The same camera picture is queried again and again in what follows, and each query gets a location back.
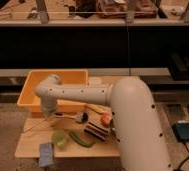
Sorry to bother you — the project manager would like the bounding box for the wooden handled fork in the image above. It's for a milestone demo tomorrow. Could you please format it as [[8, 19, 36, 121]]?
[[23, 119, 51, 134]]

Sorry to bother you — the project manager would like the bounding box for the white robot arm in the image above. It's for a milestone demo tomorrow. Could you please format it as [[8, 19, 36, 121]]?
[[35, 75, 173, 171]]

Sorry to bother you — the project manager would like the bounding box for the white paper cup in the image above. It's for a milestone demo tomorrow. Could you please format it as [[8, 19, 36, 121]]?
[[88, 77, 102, 85]]

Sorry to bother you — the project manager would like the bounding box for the yellow banana toy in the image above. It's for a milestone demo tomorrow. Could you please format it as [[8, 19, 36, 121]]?
[[85, 104, 105, 114]]

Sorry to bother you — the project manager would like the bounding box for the orange toy fruit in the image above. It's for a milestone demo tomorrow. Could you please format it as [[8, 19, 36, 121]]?
[[100, 113, 112, 127]]

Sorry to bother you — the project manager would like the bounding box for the black dish brush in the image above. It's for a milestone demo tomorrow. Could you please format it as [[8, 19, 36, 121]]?
[[55, 112, 88, 123]]

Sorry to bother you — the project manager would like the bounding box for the striped dark sponge block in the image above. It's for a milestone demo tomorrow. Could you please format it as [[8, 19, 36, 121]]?
[[84, 122, 109, 142]]

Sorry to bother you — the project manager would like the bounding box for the green chili pepper toy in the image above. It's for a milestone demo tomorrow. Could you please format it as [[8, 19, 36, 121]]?
[[69, 131, 94, 148]]

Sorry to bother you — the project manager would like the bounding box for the green plastic cup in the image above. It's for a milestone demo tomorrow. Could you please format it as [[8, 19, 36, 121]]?
[[52, 130, 68, 148]]

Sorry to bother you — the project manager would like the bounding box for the yellow plastic bin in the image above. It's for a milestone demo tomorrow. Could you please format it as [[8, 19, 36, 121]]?
[[17, 69, 88, 113]]

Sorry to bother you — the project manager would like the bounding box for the blue sponge cloth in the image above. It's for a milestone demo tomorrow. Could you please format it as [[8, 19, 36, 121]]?
[[39, 143, 53, 168]]

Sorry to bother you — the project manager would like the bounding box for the black foot pedal box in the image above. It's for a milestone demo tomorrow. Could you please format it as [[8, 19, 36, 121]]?
[[172, 122, 189, 142]]

